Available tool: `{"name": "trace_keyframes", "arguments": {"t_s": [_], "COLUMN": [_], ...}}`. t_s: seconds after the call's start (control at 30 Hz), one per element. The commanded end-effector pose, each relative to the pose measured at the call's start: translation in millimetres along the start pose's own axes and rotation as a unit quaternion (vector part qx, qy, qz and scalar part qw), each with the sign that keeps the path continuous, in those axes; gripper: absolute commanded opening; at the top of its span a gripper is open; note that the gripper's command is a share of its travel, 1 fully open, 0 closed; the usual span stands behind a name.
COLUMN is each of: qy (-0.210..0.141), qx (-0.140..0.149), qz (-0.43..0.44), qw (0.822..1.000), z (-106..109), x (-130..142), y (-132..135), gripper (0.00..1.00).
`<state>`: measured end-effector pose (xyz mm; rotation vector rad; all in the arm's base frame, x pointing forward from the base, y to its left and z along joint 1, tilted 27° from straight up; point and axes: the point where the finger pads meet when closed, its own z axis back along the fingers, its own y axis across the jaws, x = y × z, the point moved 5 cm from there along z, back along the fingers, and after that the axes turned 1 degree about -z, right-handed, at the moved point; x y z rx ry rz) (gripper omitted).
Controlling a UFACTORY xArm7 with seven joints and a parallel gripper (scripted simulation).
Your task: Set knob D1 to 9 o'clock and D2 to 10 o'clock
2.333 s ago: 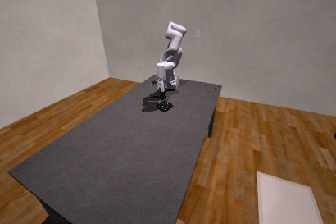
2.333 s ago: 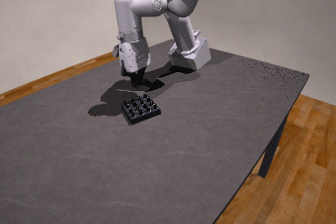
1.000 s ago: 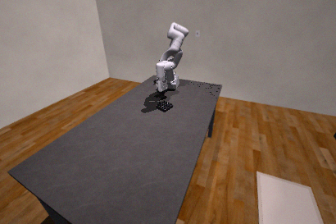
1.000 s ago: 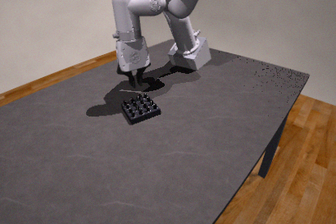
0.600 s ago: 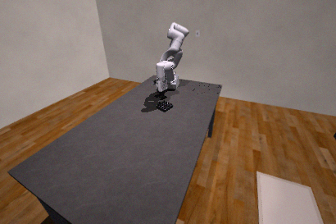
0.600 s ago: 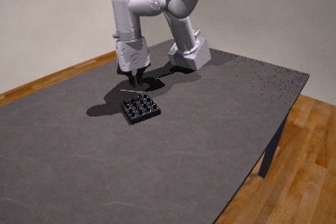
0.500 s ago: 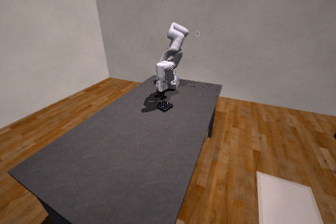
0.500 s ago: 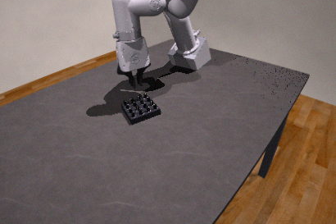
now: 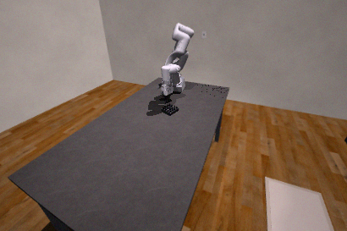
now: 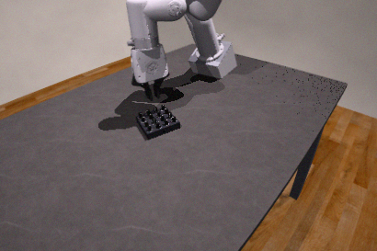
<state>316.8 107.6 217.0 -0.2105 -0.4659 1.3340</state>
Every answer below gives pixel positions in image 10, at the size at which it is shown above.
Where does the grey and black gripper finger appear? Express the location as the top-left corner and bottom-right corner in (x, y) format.
(154, 73), (169, 98)
(131, 76), (153, 101)

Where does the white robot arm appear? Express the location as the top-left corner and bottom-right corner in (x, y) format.
(126, 0), (225, 62)

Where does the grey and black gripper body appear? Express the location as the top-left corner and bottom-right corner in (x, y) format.
(131, 43), (168, 84)

